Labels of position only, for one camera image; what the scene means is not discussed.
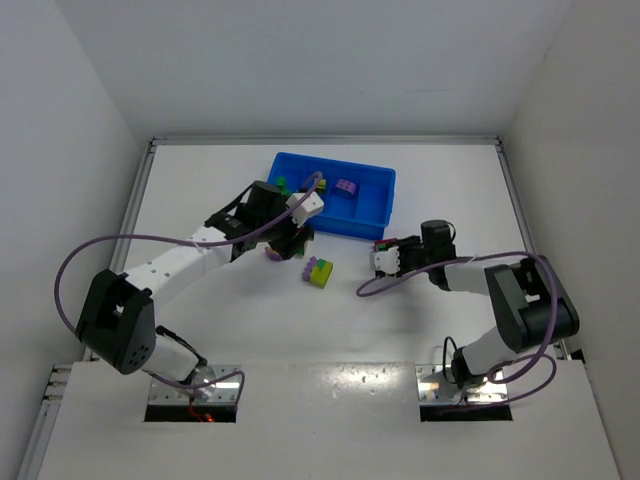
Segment lime long lego brick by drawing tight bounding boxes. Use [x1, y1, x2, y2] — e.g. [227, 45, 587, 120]
[309, 263, 333, 289]

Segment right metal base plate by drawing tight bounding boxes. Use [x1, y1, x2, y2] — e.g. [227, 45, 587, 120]
[415, 363, 510, 405]

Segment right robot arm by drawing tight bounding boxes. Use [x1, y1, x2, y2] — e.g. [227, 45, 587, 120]
[371, 220, 580, 389]

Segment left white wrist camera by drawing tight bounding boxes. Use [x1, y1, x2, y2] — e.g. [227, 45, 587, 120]
[286, 192, 324, 227]

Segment purple butterfly lego stack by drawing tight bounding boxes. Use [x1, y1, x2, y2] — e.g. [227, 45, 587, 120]
[265, 247, 283, 262]

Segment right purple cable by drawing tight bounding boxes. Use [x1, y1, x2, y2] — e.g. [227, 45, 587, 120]
[355, 252, 559, 414]

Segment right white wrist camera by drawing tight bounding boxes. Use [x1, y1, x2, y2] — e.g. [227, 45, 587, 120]
[369, 246, 401, 278]

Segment blue divided sorting bin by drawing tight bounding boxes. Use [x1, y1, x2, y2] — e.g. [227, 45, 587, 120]
[268, 152, 396, 240]

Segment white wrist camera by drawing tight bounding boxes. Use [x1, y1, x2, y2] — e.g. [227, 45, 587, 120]
[286, 192, 324, 227]
[369, 246, 401, 278]

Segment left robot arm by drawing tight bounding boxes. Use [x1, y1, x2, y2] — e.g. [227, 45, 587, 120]
[75, 180, 324, 391]

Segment purple flower lego piece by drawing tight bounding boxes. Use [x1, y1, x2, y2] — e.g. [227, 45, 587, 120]
[333, 178, 358, 198]

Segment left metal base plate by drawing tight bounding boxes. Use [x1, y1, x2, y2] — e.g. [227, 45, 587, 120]
[148, 364, 245, 407]

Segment metal base plate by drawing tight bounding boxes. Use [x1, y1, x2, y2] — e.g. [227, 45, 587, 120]
[148, 364, 245, 407]
[415, 363, 510, 405]

